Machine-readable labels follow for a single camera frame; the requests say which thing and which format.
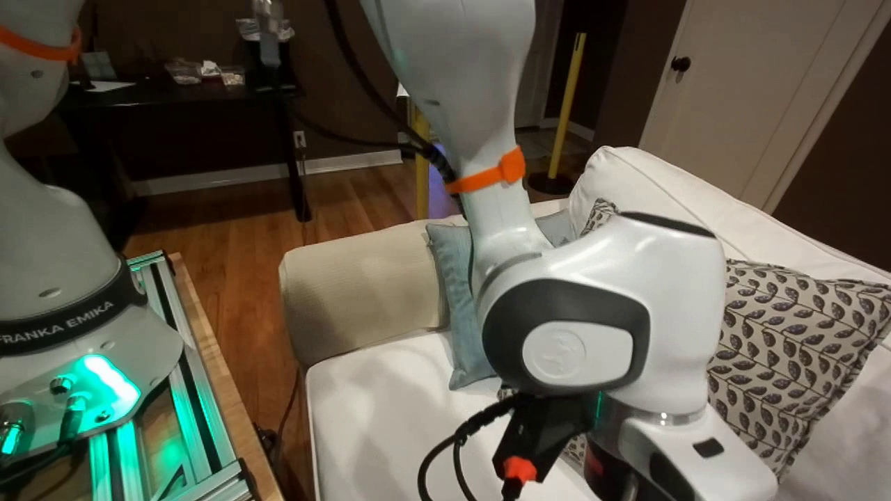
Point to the white clutter on table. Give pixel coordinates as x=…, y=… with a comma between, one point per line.
x=203, y=74

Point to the yellow stanchion pole black base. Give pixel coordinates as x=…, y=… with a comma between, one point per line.
x=418, y=176
x=567, y=101

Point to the leaf pattern cushion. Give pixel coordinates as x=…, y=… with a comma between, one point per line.
x=789, y=351

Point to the black door knob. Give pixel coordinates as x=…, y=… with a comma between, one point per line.
x=679, y=64

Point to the dark wooden side table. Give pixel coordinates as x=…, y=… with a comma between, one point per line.
x=185, y=101

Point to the white sofa with beige armrest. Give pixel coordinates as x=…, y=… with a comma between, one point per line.
x=390, y=418

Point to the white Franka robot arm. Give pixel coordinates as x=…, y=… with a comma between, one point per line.
x=574, y=268

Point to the teal cushion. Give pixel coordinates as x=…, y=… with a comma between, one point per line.
x=460, y=307

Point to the clear glass vase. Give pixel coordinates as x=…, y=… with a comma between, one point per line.
x=269, y=31

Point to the white paper sheet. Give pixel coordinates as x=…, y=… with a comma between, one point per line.
x=103, y=78

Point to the white wall outlet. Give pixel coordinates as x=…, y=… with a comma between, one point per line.
x=299, y=141

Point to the white closet door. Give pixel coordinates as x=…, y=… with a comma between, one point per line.
x=741, y=92

